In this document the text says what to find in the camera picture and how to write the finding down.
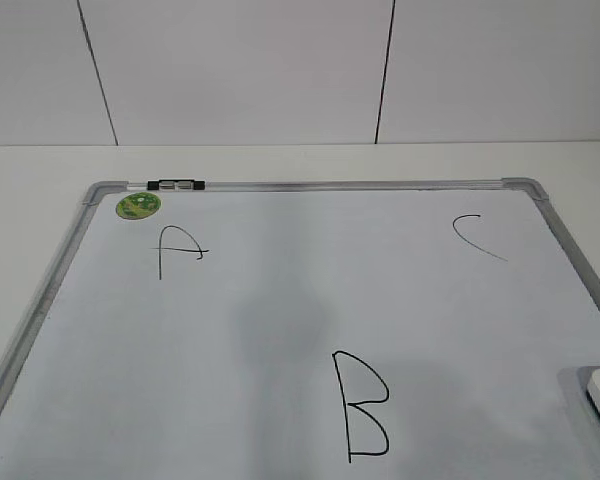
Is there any black silver marker pen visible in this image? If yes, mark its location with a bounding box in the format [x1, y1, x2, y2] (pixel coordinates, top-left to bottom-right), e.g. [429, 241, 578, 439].
[126, 179, 206, 192]

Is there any green round magnet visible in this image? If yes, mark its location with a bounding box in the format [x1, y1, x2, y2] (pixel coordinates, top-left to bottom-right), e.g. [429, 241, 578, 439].
[116, 192, 161, 220]

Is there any white board with aluminium frame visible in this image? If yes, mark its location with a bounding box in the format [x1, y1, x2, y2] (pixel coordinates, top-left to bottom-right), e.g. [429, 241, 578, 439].
[0, 178, 600, 479]

